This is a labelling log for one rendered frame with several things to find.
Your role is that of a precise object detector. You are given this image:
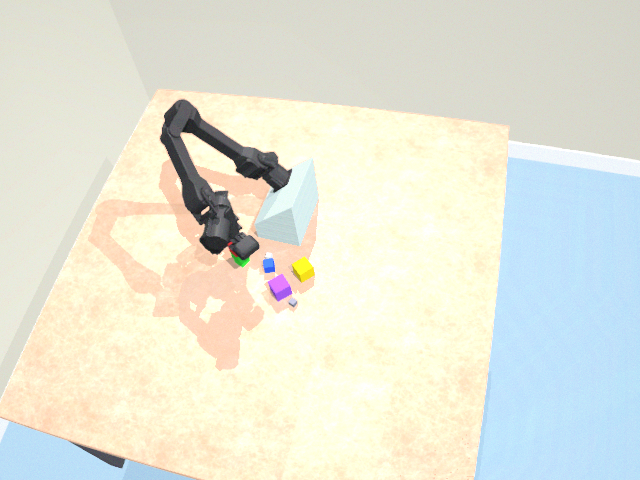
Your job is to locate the yellow block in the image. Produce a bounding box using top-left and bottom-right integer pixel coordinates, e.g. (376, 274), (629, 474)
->
(292, 257), (315, 283)

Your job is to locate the purple block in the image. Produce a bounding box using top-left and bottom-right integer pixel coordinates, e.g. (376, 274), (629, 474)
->
(268, 274), (292, 302)

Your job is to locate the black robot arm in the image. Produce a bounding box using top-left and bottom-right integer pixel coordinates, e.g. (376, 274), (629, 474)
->
(160, 98), (292, 255)

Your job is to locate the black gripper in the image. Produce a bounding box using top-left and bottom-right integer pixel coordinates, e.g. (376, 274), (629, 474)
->
(228, 214), (260, 260)

